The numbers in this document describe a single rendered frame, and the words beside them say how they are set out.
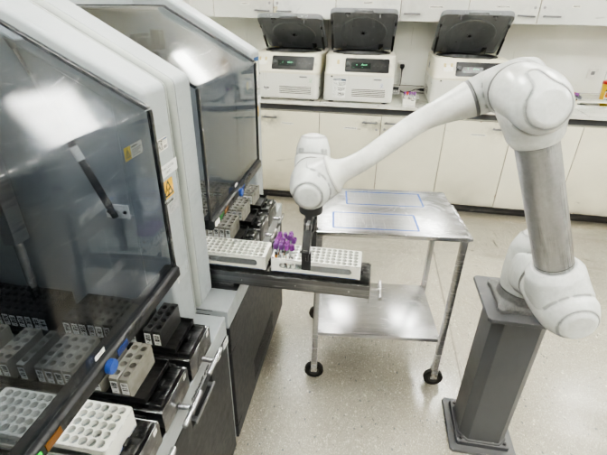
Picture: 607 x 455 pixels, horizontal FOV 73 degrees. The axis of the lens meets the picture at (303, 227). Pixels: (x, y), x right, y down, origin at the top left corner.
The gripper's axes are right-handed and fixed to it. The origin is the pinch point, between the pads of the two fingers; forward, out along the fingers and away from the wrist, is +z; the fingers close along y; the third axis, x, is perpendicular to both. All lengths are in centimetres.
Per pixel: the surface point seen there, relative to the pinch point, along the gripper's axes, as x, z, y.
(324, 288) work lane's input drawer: -6.5, 7.9, -6.7
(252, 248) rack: 19.9, 0.3, 0.8
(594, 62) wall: -200, -37, 292
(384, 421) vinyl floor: -35, 86, 6
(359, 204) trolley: -15, 4, 52
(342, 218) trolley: -8.7, 3.8, 36.9
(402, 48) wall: -39, -42, 292
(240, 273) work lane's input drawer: 22.1, 5.7, -6.7
